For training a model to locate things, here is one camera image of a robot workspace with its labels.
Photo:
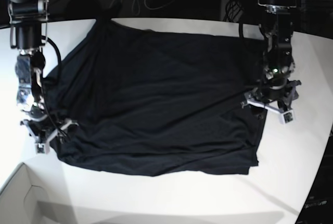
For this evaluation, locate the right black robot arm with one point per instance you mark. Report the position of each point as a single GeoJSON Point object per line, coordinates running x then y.
{"type": "Point", "coordinates": [28, 34]}

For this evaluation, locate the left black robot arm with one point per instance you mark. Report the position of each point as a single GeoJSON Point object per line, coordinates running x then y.
{"type": "Point", "coordinates": [277, 62]}

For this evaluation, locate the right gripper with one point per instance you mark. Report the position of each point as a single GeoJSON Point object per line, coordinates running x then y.
{"type": "Point", "coordinates": [44, 130]}

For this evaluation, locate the white cardboard box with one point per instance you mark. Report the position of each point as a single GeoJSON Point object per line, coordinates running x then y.
{"type": "Point", "coordinates": [19, 203]}

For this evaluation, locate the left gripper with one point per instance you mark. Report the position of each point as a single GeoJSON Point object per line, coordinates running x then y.
{"type": "Point", "coordinates": [276, 99]}

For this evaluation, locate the black t-shirt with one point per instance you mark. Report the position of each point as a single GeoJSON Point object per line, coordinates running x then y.
{"type": "Point", "coordinates": [150, 103]}

